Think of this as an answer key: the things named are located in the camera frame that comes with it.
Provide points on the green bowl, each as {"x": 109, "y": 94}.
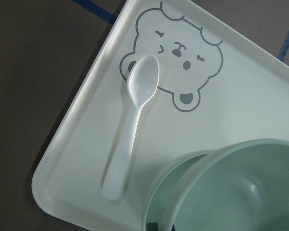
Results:
{"x": 242, "y": 187}
{"x": 162, "y": 186}

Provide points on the cream bear tray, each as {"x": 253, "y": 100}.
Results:
{"x": 216, "y": 88}

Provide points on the white plastic spoon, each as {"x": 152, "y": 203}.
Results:
{"x": 142, "y": 85}

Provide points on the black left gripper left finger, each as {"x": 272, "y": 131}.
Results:
{"x": 152, "y": 226}

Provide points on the green bowl on tray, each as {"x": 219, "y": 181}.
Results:
{"x": 162, "y": 186}

